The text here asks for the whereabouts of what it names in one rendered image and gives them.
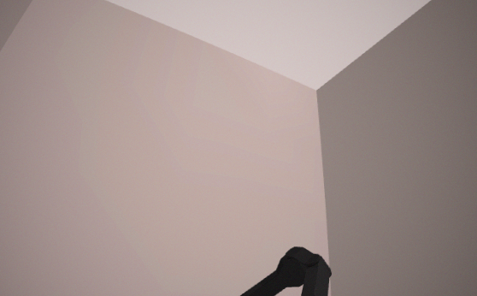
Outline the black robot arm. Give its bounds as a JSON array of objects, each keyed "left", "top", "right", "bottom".
[{"left": 240, "top": 246, "right": 332, "bottom": 296}]

